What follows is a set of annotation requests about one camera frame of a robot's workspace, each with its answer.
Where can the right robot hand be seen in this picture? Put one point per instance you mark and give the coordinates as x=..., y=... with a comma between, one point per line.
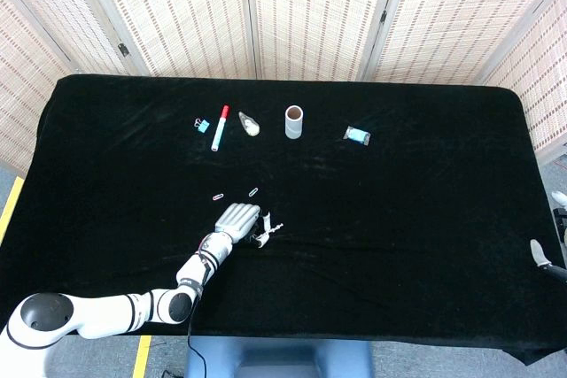
x=538, y=252

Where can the white marker with red cap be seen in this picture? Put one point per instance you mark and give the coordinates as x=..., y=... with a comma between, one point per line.
x=220, y=128

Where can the black velvet tablecloth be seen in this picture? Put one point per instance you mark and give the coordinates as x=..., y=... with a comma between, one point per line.
x=354, y=263

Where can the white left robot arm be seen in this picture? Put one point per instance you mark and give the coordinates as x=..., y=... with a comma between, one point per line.
x=102, y=313

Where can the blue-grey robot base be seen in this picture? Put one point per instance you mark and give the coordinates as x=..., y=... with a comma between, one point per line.
x=279, y=358

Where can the small metal paper clip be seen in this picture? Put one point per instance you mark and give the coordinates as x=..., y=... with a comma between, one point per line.
x=218, y=197
x=253, y=192

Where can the yellow floor tape strip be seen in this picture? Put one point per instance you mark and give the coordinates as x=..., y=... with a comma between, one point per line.
x=11, y=205
x=142, y=356

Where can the woven folding screen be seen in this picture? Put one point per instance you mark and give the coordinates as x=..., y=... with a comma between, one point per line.
x=310, y=6

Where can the blue packet in clear wrap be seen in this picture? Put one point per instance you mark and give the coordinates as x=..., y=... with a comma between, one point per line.
x=357, y=135

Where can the blue binder clip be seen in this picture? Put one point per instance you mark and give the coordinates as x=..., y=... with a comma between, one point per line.
x=202, y=126

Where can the black box beside table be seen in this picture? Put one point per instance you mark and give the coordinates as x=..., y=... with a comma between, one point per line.
x=561, y=218

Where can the metal screen hinge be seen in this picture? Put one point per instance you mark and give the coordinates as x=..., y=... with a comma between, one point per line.
x=384, y=15
x=124, y=49

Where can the grey cardboard tube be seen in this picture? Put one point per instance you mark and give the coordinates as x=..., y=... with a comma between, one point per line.
x=293, y=126

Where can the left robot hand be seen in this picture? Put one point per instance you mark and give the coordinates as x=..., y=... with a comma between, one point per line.
x=237, y=218

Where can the white crumpled wrapper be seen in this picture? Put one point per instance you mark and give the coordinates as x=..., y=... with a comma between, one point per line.
x=250, y=125

